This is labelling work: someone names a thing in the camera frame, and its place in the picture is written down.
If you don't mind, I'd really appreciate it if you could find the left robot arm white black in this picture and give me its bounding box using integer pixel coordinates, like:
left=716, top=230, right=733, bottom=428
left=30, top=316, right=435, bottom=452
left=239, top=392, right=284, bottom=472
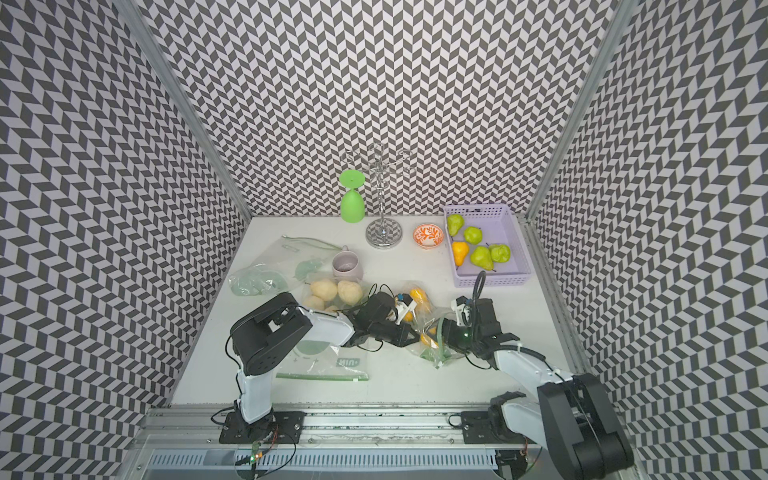
left=228, top=292, right=419, bottom=427

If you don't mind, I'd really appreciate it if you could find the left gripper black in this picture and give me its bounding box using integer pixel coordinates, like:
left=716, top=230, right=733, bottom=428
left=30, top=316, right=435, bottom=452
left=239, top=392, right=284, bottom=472
left=371, top=320, right=424, bottom=349

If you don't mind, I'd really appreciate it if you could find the green pear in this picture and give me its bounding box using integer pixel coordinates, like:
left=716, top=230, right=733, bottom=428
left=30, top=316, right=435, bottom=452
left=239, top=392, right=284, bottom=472
left=470, top=246, right=494, bottom=271
left=446, top=214, right=465, bottom=237
left=488, top=244, right=511, bottom=263
left=463, top=226, right=483, bottom=245

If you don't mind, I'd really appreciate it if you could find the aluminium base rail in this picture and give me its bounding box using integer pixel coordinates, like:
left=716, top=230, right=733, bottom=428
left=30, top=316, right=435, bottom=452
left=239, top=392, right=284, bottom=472
left=116, top=403, right=652, bottom=480

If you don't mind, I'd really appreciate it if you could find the yellow pear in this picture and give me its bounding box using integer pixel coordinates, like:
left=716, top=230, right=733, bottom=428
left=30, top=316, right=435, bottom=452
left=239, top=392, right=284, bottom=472
left=420, top=328, right=439, bottom=349
left=409, top=288, right=431, bottom=312
left=451, top=241, right=470, bottom=267

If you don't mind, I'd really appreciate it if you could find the green plastic goblet upside down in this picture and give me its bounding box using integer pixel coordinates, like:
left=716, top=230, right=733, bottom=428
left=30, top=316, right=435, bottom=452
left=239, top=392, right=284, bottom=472
left=340, top=169, right=365, bottom=223

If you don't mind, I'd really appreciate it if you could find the chrome mug tree stand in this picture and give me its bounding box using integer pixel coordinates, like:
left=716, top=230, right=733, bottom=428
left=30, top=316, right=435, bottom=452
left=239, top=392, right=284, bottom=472
left=342, top=143, right=413, bottom=250

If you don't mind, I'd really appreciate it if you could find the purple plastic basket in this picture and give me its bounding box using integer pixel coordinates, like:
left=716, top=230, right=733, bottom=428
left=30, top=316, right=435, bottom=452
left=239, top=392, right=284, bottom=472
left=443, top=204, right=533, bottom=288

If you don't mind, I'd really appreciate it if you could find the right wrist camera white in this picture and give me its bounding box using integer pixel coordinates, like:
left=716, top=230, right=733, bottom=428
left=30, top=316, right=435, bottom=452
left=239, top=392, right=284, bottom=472
left=450, top=296, right=473, bottom=327

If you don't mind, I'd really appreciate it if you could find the zip bag with beige fruit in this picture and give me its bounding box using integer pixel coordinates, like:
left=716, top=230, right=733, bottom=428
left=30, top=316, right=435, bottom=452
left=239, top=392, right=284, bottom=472
left=277, top=273, right=369, bottom=382

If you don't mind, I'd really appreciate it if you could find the zip bag with green pears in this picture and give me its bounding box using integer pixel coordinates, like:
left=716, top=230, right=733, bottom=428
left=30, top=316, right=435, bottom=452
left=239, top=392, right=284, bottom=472
left=228, top=235, right=342, bottom=297

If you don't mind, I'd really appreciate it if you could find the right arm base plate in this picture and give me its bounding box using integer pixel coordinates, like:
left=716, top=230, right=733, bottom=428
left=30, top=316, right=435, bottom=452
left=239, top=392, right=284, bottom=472
left=459, top=411, right=526, bottom=445

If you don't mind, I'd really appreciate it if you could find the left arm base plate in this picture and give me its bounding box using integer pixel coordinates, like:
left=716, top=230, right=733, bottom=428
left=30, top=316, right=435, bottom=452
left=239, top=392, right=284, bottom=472
left=219, top=411, right=306, bottom=445

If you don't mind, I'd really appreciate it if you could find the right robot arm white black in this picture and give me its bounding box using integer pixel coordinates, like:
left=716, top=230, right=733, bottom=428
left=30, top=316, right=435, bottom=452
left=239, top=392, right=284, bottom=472
left=438, top=272, right=635, bottom=479

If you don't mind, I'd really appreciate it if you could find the lilac mug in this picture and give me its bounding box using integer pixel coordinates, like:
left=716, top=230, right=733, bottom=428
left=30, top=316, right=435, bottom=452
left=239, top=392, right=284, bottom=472
left=331, top=246, right=364, bottom=281

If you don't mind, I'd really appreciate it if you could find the zip bag with orange fruit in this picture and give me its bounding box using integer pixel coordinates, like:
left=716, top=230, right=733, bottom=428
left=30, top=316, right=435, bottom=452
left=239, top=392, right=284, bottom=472
left=389, top=282, right=466, bottom=369

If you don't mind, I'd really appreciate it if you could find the orange patterned small bowl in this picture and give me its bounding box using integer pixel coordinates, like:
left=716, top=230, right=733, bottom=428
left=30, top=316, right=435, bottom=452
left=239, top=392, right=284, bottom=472
left=412, top=223, right=445, bottom=250

